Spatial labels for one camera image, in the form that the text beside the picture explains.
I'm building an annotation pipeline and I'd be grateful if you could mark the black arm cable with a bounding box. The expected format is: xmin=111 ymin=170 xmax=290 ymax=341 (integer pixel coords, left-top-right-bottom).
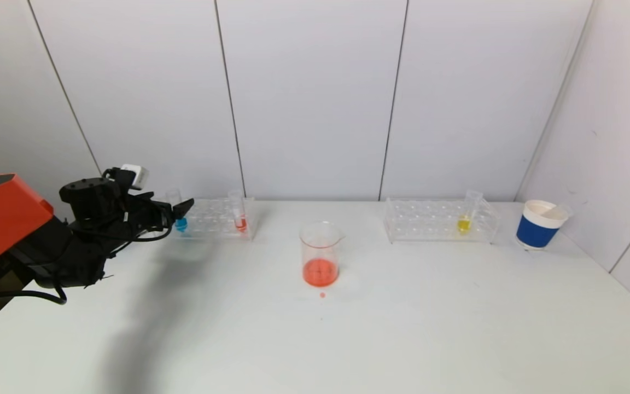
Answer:
xmin=0 ymin=282 xmax=68 ymax=306

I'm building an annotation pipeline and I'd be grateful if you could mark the blue and white paper cup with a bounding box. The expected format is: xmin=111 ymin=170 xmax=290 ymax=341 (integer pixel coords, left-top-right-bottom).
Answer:
xmin=515 ymin=200 xmax=569 ymax=251

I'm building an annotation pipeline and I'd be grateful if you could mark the clear glass beaker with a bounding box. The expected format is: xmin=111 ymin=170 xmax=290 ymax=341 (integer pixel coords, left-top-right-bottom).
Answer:
xmin=300 ymin=221 xmax=346 ymax=288

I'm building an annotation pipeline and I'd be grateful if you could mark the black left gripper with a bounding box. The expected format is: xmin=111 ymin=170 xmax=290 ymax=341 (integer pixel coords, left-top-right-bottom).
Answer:
xmin=129 ymin=198 xmax=195 ymax=232

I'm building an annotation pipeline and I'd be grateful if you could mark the blue pigment test tube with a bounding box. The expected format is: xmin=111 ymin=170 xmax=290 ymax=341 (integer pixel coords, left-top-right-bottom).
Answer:
xmin=166 ymin=189 xmax=189 ymax=233

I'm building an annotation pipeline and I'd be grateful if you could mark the white wrist camera with mount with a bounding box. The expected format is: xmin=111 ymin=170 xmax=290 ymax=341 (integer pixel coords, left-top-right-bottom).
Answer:
xmin=103 ymin=164 xmax=150 ymax=192

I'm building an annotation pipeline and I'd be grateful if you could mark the yellow pigment test tube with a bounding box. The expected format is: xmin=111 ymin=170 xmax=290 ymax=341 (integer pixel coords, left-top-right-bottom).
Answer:
xmin=456 ymin=190 xmax=483 ymax=235

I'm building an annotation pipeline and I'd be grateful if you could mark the clear acrylic test tube rack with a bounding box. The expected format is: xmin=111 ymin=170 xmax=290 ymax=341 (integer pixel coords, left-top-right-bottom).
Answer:
xmin=154 ymin=197 xmax=257 ymax=241
xmin=384 ymin=197 xmax=500 ymax=245

